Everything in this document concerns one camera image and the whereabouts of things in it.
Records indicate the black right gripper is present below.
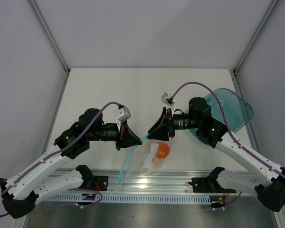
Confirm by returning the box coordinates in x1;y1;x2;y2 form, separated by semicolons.
148;107;200;142

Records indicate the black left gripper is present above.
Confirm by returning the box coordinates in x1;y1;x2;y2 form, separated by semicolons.
88;120;142;151

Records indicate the orange toy pumpkin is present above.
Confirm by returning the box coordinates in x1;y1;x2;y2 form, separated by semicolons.
155;142;170;159

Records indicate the clear zip top bag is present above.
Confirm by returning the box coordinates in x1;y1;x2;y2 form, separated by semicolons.
117;134;173;184

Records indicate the pink toy egg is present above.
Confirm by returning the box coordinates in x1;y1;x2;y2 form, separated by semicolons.
153;157;163;164

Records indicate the cream toy egg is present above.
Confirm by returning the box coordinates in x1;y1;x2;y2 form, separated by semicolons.
149;166;158;171

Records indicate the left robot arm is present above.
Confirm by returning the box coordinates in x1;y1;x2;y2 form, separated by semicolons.
0;106;142;219

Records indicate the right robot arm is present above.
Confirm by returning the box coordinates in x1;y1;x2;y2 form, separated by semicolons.
148;97;285;212

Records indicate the teal plastic tray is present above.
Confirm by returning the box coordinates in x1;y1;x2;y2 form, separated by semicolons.
185;88;254;148

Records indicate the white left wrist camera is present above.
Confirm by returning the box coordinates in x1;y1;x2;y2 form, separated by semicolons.
114;104;131;130

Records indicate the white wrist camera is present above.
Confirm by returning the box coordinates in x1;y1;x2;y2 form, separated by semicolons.
161;93;176;115
114;104;131;130

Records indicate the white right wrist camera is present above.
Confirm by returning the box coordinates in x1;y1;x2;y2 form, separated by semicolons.
161;93;176;115

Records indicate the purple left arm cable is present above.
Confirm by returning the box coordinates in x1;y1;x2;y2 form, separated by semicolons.
0;101;123;219

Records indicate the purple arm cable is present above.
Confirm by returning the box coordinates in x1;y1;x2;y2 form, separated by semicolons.
0;101;123;219
170;82;285;206

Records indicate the aluminium mounting rail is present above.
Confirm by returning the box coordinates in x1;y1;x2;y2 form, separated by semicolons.
46;169;259;196

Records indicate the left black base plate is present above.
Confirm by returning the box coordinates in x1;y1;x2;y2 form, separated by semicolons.
92;176;109;191

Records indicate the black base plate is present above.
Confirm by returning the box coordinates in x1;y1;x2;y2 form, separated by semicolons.
92;176;109;191
188;177;236;193

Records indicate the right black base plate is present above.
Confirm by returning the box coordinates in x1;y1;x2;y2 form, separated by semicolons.
188;177;236;193

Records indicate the white slotted cable duct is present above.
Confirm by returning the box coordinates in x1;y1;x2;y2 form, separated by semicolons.
46;192;212;205

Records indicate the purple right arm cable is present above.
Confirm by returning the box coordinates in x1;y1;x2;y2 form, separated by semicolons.
170;82;285;206

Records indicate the left aluminium frame post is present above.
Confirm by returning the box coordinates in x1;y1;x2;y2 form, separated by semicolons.
27;0;70;75

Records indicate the aluminium frame post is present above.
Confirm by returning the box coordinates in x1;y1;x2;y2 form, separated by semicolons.
27;0;70;75
233;0;282;77

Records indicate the right aluminium frame post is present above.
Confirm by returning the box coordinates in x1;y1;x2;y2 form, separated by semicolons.
233;0;282;77

